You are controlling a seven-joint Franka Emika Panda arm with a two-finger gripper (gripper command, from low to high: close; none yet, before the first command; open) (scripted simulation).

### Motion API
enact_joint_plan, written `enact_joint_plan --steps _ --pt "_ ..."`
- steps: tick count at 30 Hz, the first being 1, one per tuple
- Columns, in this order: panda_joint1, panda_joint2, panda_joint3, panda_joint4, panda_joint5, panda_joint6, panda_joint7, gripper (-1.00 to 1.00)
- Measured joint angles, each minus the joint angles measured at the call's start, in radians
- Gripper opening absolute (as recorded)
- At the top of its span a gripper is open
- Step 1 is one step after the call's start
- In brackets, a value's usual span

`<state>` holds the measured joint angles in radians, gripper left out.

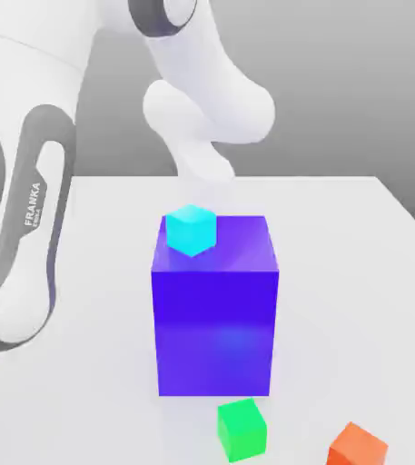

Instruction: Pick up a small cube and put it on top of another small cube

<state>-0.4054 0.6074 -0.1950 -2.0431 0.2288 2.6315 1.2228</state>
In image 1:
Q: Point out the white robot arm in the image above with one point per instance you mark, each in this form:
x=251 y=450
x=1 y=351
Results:
x=207 y=94

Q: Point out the small cyan cube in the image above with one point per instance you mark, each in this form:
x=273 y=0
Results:
x=190 y=230

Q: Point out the small green cube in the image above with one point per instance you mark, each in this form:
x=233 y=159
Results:
x=241 y=430

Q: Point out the small orange cube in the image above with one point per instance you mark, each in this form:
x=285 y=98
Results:
x=357 y=448

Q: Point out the large blue box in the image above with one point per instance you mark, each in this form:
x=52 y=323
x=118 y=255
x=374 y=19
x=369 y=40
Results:
x=214 y=327

